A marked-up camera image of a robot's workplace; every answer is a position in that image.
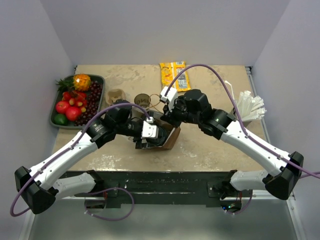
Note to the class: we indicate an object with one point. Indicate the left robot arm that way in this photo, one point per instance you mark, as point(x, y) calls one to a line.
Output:
point(101, 129)

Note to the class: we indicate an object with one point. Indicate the black fruit tray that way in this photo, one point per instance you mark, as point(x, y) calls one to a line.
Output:
point(66, 84)

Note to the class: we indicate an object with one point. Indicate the red apple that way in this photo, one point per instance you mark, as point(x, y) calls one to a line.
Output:
point(62, 106)
point(72, 113)

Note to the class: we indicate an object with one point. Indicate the purple grapes bunch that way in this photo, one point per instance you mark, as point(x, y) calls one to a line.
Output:
point(93, 101)

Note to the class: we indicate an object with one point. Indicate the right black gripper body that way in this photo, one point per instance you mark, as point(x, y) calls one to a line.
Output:
point(180, 113)

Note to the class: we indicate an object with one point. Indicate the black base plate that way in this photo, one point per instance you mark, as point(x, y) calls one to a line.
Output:
point(116, 188)

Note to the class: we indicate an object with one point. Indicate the yellow snack bag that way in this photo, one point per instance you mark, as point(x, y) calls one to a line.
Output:
point(169, 70)

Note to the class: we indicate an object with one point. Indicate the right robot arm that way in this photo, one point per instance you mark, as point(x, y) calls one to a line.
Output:
point(223, 126)

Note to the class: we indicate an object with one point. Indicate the grey straw holder cup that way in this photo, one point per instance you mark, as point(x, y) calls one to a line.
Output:
point(246, 123)

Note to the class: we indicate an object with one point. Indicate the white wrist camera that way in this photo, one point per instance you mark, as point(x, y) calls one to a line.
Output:
point(168, 96)
point(149, 129)

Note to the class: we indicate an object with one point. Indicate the brown paper bag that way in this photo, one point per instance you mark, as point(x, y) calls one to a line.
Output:
point(172, 137)

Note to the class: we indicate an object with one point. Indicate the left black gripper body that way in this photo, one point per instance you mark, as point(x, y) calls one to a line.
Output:
point(134, 129)

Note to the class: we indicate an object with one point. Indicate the cardboard cup carrier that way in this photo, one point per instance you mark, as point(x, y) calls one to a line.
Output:
point(113, 95)

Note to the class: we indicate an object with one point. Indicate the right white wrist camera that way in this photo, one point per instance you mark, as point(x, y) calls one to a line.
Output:
point(168, 96)

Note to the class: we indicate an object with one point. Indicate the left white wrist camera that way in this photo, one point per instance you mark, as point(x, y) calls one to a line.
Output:
point(149, 129)

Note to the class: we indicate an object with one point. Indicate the small red fruits cluster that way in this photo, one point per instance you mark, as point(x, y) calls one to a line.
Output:
point(76, 99)

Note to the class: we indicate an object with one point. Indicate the green lime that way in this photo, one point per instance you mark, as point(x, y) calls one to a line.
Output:
point(60, 119)

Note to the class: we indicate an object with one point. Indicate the orange toy pineapple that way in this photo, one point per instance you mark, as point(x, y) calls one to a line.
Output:
point(81, 82)

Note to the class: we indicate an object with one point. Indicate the aluminium frame rail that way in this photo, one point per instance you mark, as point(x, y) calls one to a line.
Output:
point(277, 186)

